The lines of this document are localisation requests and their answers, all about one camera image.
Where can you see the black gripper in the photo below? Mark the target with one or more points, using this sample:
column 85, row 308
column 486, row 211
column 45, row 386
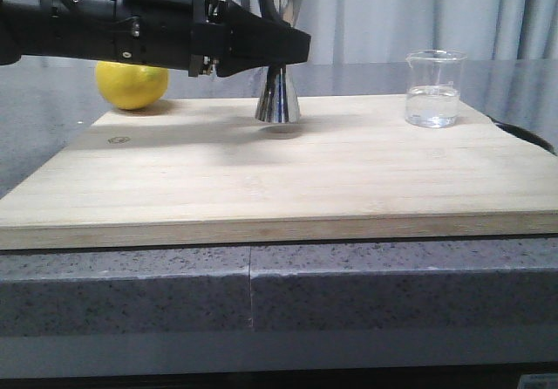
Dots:
column 160, row 33

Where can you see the steel double jigger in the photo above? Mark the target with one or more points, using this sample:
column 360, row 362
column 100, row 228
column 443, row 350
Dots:
column 278, row 102

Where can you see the clear glass beaker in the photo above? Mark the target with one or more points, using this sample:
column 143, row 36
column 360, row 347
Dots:
column 433, row 93

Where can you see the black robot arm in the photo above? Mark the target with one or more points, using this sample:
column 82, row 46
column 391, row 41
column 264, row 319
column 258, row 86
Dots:
column 84, row 29

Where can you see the yellow lemon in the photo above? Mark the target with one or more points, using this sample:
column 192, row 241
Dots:
column 130, row 87

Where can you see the light wooden cutting board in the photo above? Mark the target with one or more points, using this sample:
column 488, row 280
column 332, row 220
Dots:
column 200, row 171

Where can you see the black round object behind board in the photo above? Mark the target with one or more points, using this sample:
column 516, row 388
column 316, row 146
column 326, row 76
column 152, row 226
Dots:
column 526, row 135

